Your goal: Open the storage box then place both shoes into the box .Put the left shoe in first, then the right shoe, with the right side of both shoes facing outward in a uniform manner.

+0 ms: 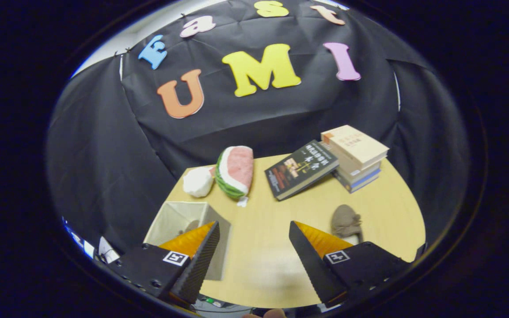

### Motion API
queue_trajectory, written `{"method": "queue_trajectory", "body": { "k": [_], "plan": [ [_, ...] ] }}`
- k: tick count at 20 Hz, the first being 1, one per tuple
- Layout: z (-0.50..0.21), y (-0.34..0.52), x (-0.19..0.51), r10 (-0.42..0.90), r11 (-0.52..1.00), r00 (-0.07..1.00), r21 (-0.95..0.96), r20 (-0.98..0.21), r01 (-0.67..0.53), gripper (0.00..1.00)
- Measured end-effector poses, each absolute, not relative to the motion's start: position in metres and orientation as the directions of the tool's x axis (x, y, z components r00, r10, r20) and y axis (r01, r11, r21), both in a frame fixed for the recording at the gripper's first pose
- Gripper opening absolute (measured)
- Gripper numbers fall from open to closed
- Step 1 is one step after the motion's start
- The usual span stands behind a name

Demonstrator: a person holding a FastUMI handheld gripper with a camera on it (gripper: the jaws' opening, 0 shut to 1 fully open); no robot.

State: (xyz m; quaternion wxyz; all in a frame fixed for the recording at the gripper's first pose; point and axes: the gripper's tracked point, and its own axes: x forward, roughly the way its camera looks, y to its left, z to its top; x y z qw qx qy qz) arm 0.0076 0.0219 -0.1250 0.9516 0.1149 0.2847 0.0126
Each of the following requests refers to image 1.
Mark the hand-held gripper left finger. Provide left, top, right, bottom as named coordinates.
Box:
left=100, top=221, right=220, bottom=305

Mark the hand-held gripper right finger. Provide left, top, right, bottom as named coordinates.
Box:
left=289, top=221, right=412, bottom=308

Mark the brown shoe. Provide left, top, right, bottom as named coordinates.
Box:
left=330, top=204, right=364, bottom=245
left=179, top=220, right=203, bottom=235

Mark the cream fabric storage box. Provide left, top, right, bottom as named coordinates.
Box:
left=143, top=201, right=232, bottom=281

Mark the white plush toy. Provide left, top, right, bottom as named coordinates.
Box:
left=182, top=166, right=216, bottom=198

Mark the white paper sheet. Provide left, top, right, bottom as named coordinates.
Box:
left=99, top=236, right=121, bottom=264

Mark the blue cover book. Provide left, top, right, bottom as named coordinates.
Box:
left=334, top=168, right=381, bottom=194

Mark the black cover book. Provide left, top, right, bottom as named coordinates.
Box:
left=264, top=140, right=340, bottom=201

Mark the watermelon slice plush toy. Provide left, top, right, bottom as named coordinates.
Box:
left=215, top=146, right=254, bottom=207

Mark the thick cream book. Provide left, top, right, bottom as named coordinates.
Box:
left=332, top=150, right=383, bottom=182

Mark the beige paperback book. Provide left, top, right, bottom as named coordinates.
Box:
left=321, top=125, right=390, bottom=167

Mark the black backdrop cloth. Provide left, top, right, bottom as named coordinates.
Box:
left=46, top=0, right=471, bottom=257

